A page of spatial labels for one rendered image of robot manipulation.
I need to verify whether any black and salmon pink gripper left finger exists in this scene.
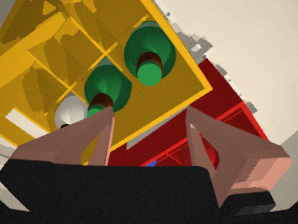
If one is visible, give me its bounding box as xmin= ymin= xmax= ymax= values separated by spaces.
xmin=8 ymin=106 xmax=114 ymax=166

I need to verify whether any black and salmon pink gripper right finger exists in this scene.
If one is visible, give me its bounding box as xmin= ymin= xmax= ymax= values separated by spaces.
xmin=185 ymin=106 xmax=292 ymax=208

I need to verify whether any red bottle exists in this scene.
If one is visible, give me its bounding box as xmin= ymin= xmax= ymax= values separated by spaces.
xmin=181 ymin=136 xmax=216 ymax=166

